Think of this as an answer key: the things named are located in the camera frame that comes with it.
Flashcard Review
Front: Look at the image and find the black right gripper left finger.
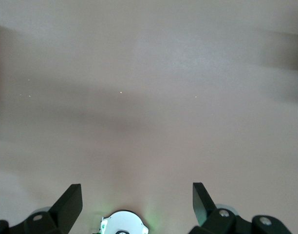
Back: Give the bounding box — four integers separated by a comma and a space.
0, 184, 83, 234

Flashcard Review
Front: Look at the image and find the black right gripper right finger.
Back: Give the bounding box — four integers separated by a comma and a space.
189, 182, 292, 234

